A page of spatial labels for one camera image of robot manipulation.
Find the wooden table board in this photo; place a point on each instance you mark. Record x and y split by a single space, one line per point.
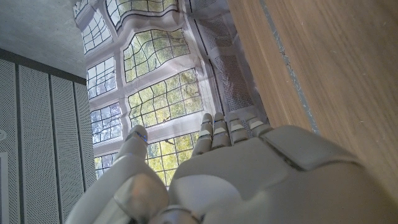
287 62

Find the printed window backdrop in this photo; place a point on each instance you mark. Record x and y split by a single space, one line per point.
161 93

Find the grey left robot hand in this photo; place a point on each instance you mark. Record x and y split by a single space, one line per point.
248 180

